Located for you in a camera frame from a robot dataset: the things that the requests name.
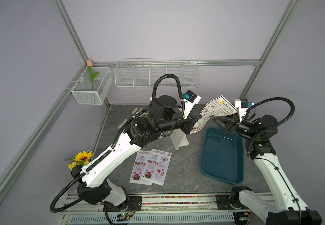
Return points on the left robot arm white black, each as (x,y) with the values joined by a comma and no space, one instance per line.
(91,183)

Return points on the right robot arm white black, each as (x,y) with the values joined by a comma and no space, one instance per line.
(289,208)

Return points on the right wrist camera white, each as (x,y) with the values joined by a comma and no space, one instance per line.
(242,105)

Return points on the red special menu sheet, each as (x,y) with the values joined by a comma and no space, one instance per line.
(139,168)

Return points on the yellow sunflower bouquet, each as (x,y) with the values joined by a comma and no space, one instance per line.
(80,159)

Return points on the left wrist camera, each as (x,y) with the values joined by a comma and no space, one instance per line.
(190,100)

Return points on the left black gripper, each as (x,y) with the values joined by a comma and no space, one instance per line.
(190,121)

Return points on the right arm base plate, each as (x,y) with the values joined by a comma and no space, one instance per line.
(226,202)

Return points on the white wire wall rack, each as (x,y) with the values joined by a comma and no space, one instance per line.
(144,72)

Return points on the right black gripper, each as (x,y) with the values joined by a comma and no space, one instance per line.
(231,126)

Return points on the aluminium front rail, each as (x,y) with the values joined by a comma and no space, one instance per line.
(161,209)

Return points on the teal plastic tray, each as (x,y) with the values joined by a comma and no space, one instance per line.
(223,157)

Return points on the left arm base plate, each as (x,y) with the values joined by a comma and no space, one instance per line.
(133,203)

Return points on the white menu holder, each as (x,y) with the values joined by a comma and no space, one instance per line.
(179,139)

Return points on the white mesh wall basket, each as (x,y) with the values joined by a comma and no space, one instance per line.
(82,90)

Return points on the pink artificial tulip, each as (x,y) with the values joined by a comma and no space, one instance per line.
(92,74)

